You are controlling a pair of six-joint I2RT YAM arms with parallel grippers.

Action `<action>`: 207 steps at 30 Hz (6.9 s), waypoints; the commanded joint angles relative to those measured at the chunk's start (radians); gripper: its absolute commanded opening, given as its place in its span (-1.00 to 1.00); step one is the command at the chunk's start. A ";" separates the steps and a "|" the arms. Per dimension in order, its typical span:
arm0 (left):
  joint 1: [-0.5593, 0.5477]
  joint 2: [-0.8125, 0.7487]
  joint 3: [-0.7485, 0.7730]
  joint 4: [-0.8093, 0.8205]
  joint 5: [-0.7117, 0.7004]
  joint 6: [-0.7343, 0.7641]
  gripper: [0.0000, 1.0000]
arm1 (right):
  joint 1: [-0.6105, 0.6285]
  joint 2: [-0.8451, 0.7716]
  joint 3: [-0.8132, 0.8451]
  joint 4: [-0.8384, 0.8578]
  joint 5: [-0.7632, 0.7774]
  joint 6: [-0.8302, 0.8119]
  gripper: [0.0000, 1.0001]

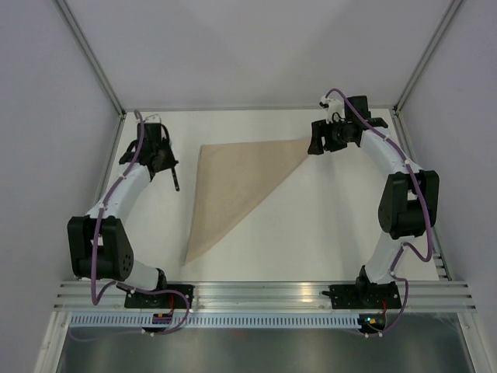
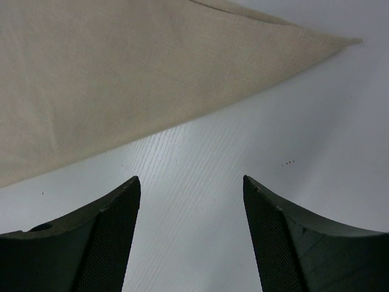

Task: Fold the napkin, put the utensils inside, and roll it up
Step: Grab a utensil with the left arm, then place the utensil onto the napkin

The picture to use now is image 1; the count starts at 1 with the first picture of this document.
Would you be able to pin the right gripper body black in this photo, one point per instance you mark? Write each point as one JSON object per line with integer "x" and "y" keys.
{"x": 336, "y": 136}

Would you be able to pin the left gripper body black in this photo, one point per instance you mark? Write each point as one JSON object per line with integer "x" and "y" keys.
{"x": 166, "y": 156}

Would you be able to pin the silver fork black handle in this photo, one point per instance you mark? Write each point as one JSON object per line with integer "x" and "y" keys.
{"x": 175, "y": 179}

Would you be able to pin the beige cloth napkin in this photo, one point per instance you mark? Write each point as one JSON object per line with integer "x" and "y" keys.
{"x": 232, "y": 180}

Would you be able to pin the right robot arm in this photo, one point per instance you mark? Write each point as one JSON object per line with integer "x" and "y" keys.
{"x": 408, "y": 206}

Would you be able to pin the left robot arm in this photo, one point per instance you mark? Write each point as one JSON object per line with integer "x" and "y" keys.
{"x": 98, "y": 243}

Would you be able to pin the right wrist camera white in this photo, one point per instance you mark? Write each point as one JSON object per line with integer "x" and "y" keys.
{"x": 333, "y": 108}

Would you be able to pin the left aluminium frame post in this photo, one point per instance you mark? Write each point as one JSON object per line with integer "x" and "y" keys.
{"x": 78, "y": 35}

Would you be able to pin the aluminium frame post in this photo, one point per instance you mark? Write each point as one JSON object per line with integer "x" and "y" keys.
{"x": 78, "y": 35}
{"x": 443, "y": 26}

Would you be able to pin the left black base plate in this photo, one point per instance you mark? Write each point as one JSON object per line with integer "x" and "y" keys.
{"x": 171, "y": 300}

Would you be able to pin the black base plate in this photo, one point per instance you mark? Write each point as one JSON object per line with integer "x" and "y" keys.
{"x": 171, "y": 300}
{"x": 363, "y": 297}

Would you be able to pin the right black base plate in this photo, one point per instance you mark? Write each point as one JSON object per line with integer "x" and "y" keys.
{"x": 363, "y": 297}

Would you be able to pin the white slotted cable duct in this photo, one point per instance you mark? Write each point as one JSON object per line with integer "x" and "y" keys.
{"x": 206, "y": 320}

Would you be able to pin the right aluminium frame post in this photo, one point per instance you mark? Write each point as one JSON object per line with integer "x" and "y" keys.
{"x": 443, "y": 26}

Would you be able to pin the aluminium rail front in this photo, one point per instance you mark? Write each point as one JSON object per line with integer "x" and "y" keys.
{"x": 423, "y": 297}

